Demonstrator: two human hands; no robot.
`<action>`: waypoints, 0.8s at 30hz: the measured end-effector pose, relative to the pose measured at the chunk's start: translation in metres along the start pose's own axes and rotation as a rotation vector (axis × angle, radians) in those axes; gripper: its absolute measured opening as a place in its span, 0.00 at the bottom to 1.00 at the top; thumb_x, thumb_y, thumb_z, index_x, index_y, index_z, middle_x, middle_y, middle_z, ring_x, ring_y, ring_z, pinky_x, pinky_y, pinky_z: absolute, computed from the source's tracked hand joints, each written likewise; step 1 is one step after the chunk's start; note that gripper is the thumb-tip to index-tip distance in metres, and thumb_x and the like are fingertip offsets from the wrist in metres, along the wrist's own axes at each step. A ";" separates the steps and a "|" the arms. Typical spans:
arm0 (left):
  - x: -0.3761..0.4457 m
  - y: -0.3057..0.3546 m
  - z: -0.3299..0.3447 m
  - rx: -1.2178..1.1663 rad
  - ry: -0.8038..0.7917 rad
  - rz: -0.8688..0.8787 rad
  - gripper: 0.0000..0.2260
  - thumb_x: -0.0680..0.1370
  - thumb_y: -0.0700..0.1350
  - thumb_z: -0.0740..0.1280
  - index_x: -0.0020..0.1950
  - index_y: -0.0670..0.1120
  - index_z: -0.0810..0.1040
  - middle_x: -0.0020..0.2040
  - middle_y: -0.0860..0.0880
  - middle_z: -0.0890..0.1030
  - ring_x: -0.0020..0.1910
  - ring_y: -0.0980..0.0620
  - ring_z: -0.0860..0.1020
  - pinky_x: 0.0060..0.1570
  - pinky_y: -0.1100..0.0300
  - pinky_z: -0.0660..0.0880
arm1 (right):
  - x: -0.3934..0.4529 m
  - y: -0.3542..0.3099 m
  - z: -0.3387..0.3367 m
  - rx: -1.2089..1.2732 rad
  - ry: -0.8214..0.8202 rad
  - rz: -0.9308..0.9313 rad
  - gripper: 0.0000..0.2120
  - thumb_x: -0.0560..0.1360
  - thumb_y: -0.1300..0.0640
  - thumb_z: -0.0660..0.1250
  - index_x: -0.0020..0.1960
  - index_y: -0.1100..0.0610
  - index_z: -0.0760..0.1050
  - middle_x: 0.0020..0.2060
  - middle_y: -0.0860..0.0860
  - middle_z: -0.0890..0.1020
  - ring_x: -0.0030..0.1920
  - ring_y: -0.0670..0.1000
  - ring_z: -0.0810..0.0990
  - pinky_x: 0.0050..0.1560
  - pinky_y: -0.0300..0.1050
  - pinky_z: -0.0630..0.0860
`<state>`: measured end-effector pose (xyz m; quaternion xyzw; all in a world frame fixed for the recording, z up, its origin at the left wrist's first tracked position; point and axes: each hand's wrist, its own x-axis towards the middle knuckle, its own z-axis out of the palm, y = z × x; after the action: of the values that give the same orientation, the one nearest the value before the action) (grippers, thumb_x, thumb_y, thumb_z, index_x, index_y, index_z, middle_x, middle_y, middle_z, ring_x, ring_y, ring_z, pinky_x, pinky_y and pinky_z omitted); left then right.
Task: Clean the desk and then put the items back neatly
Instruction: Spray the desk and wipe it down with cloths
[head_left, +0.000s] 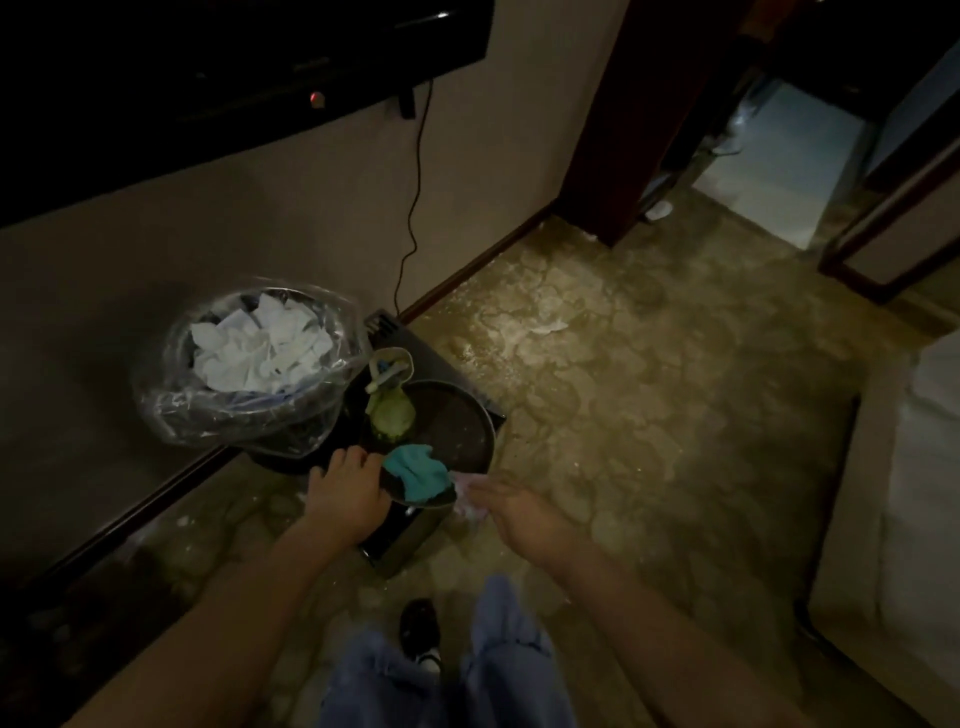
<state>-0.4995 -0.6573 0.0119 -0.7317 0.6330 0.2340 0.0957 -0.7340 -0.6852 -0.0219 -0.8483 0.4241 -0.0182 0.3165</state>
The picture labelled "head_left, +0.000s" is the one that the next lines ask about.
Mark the person's right hand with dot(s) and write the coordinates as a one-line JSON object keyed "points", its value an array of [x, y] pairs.
{"points": [[518, 518]]}

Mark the person's left hand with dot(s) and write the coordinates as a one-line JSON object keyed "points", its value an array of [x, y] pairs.
{"points": [[348, 498]]}

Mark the pink cleaning cloth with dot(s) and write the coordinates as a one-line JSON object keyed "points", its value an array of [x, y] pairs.
{"points": [[471, 495]]}

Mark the teal cleaning cloth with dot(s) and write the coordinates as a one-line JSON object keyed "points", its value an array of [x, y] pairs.
{"points": [[417, 473]]}

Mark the yellow green spray bottle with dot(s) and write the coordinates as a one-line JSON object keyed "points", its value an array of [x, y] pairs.
{"points": [[390, 405]]}

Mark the white paper scraps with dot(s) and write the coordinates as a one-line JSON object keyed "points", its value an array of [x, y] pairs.
{"points": [[263, 348]]}

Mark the trash bin with clear bag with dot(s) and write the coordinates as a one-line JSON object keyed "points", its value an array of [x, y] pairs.
{"points": [[165, 405]]}

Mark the person's right forearm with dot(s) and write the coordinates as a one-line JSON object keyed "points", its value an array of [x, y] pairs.
{"points": [[675, 645]]}

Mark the person's left forearm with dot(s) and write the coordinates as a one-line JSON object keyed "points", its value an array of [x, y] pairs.
{"points": [[210, 630]]}

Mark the person's black shoe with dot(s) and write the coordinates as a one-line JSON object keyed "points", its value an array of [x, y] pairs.
{"points": [[420, 633]]}

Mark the person's blue trousers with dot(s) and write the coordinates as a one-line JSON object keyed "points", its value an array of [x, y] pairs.
{"points": [[450, 668]]}

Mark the black round basin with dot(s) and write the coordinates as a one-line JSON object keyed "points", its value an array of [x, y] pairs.
{"points": [[458, 420]]}

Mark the black low cabinet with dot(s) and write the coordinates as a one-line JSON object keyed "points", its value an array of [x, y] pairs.
{"points": [[450, 368]]}

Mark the small white object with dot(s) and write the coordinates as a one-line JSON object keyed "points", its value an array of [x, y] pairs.
{"points": [[657, 210]]}

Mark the white bed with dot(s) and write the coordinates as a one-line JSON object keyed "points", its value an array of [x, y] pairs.
{"points": [[908, 525]]}

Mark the black television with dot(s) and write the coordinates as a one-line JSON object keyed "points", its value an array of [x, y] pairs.
{"points": [[150, 75]]}

